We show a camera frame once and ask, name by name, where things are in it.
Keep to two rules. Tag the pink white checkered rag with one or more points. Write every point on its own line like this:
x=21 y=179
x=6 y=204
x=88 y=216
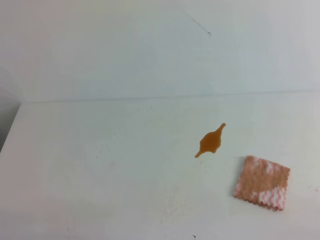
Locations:
x=263 y=182

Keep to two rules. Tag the brown coffee stain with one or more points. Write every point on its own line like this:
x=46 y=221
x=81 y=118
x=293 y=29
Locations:
x=211 y=141

